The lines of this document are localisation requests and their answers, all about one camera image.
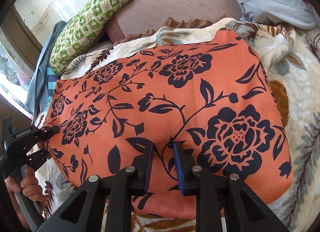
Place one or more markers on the green checkered pillow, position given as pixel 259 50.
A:
pixel 95 16

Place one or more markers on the blue striped cloth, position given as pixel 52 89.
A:
pixel 50 86

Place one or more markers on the pink quilted cushion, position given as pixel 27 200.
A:
pixel 175 1

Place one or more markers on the stained glass window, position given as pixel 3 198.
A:
pixel 10 71

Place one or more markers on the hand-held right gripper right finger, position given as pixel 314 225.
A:
pixel 178 164

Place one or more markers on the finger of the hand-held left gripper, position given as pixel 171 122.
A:
pixel 48 131
pixel 40 156

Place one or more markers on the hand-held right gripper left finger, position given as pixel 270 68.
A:
pixel 149 161

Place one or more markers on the leaf print blanket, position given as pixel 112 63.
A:
pixel 300 84

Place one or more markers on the brown wooden door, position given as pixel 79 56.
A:
pixel 25 36

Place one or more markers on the orange floral shirt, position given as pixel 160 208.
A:
pixel 162 91

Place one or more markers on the person's left hand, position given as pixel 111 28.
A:
pixel 31 182

